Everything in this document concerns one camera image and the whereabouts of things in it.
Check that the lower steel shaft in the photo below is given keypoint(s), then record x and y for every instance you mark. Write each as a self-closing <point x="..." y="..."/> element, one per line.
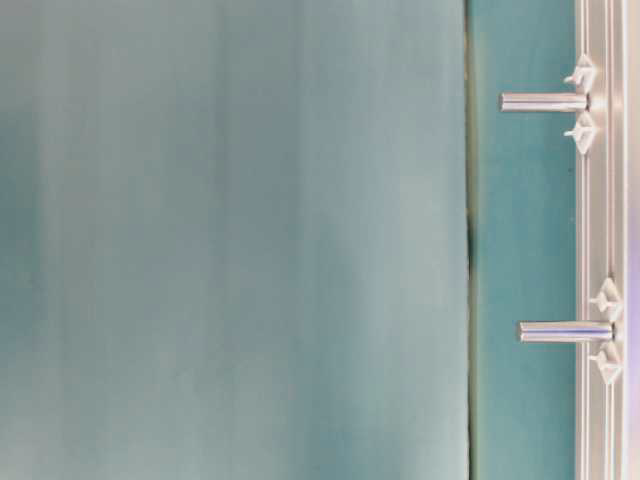
<point x="565" y="332"/>

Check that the steel shaft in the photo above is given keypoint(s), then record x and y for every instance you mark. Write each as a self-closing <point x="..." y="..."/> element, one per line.
<point x="565" y="332"/>
<point x="567" y="102"/>

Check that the upper steel shaft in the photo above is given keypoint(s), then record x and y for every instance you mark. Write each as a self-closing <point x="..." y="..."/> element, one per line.
<point x="567" y="102"/>

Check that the white bracket below upper shaft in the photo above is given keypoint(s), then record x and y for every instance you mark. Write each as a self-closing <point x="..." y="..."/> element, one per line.
<point x="583" y="133"/>

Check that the white bracket below shaft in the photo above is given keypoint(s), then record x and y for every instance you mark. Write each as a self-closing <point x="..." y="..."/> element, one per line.
<point x="583" y="133"/>
<point x="608" y="362"/>

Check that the aluminium extrusion rail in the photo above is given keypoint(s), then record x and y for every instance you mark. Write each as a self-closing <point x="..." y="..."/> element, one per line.
<point x="607" y="216"/>

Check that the white bracket above lower shaft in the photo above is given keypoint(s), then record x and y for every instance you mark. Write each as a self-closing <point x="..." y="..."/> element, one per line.
<point x="608" y="301"/>

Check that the white bracket above shaft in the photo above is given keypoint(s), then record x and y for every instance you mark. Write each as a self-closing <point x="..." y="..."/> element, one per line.
<point x="608" y="301"/>
<point x="583" y="75"/>

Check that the white bracket above upper shaft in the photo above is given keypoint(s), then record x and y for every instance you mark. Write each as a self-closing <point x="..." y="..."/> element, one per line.
<point x="583" y="75"/>

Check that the white bracket below lower shaft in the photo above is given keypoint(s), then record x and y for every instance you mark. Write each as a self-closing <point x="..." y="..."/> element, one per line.
<point x="608" y="362"/>

